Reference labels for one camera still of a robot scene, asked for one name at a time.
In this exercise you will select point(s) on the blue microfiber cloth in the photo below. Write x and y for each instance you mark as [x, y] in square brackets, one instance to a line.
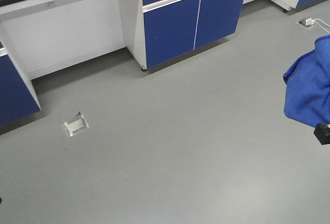
[307, 86]

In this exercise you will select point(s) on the blue double-door cabinet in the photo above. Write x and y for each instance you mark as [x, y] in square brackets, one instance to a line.
[157, 31]

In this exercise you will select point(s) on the silver floor socket box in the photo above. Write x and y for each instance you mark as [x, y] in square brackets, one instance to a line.
[76, 125]

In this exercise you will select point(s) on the left blue cabinet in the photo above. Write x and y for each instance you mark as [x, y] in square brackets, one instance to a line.
[18, 96]

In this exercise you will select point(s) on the floor outlet with plug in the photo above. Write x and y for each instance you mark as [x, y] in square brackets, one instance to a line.
[307, 22]

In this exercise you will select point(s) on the black corner camera mount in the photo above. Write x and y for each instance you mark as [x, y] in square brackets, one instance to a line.
[321, 132]

